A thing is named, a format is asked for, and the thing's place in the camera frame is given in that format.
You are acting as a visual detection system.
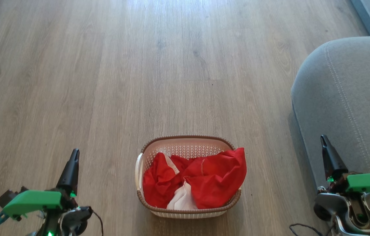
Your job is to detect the beige laundry basket brown rim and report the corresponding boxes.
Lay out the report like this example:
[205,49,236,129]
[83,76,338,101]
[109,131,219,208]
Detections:
[135,135,242,219]

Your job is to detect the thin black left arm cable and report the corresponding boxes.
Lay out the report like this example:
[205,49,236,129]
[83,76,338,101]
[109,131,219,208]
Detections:
[92,210,104,236]

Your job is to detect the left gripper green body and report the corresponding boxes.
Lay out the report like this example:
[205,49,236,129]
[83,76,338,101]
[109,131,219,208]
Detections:
[3,190,78,219]

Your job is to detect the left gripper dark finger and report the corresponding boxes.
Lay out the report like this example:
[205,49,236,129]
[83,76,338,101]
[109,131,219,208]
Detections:
[56,148,80,197]

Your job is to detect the red garment with white trim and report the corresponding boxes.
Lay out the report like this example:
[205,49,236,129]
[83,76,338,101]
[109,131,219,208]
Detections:
[143,152,187,209]

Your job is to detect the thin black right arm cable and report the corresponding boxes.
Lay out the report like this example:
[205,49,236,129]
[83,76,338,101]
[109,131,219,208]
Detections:
[289,223,334,236]

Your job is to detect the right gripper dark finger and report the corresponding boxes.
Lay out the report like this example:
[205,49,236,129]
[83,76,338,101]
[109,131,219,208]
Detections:
[320,135,349,181]

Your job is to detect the grey backless sofa seat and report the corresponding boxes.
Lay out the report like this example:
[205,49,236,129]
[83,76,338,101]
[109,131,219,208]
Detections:
[291,36,370,236]

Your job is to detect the plain red garment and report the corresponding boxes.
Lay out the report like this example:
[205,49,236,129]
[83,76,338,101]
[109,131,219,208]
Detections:
[180,147,247,209]

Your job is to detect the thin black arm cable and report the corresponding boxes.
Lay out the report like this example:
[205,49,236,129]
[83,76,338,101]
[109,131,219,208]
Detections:
[289,223,334,236]
[92,210,104,236]

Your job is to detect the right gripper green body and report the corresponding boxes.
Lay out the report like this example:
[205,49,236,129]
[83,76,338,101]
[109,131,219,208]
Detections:
[328,173,370,201]

